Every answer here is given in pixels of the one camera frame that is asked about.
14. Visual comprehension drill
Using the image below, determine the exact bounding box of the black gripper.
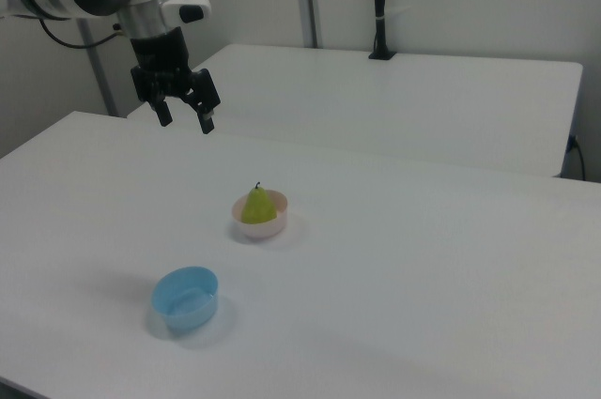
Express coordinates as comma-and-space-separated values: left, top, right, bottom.
128, 26, 223, 136

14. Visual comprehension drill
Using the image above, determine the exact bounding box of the green pear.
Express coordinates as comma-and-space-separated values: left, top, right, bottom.
240, 180, 278, 225

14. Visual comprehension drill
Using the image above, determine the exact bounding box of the pink plastic bowl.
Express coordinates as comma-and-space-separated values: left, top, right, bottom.
232, 188, 289, 243

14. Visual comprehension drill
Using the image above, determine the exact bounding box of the blue plastic bowl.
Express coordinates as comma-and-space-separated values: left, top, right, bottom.
149, 266, 221, 331

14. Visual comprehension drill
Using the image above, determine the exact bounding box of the black wall cable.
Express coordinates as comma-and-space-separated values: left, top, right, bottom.
567, 134, 588, 182

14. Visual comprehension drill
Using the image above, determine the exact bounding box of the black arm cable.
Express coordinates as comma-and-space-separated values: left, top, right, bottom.
39, 17, 128, 50

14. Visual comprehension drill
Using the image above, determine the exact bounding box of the white rear table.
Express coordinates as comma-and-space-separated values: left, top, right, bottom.
126, 43, 585, 178

